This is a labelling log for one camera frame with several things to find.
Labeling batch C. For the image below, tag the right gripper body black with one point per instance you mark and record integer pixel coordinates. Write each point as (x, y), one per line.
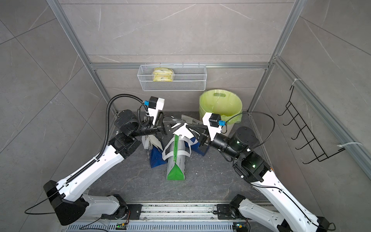
(207, 139)

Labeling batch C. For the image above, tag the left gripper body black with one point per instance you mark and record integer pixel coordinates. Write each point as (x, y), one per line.
(164, 127)

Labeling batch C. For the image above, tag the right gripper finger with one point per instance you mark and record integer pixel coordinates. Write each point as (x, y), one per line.
(197, 133)
(196, 127)

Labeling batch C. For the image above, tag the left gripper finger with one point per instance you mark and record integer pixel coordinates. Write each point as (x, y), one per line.
(171, 120)
(170, 128)

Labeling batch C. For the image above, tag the white paper receipt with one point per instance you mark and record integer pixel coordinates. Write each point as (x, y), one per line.
(183, 132)

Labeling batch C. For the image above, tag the blue white paper bag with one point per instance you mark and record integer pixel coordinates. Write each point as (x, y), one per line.
(202, 150)
(154, 149)

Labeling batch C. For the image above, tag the green white paper bag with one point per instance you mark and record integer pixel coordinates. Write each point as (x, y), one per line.
(175, 153)

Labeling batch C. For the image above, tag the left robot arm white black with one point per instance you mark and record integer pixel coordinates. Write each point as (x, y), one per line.
(67, 196)

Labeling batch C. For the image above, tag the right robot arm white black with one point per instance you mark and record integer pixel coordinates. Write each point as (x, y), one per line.
(290, 214)

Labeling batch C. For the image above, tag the green trash bag liner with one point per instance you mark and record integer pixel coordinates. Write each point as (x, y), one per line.
(225, 103)

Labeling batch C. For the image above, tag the yellow wipes pack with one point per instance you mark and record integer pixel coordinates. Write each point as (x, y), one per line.
(163, 75)

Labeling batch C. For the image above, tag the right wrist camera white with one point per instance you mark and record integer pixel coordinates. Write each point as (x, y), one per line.
(214, 124)

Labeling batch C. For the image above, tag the white wire mesh basket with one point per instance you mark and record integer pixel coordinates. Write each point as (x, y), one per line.
(186, 78)

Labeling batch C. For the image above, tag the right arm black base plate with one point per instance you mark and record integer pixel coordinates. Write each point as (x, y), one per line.
(225, 212)

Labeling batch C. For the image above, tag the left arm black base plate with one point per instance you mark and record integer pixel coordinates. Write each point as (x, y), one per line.
(131, 212)

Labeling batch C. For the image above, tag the black wire hook rack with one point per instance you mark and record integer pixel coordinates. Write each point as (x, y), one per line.
(305, 132)

